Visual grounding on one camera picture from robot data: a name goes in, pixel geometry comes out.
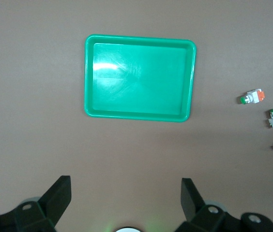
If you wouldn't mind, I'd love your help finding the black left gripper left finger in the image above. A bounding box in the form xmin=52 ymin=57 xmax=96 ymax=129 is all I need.
xmin=14 ymin=175 xmax=73 ymax=232

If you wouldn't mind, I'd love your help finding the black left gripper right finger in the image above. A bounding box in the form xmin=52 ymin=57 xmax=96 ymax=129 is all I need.
xmin=175 ymin=178 xmax=227 ymax=232

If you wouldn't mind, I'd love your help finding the brown table cover mat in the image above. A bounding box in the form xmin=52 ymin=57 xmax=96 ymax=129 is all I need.
xmin=0 ymin=0 xmax=273 ymax=232

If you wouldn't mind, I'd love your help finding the green plastic tray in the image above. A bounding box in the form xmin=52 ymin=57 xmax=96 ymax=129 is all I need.
xmin=84 ymin=34 xmax=197 ymax=123

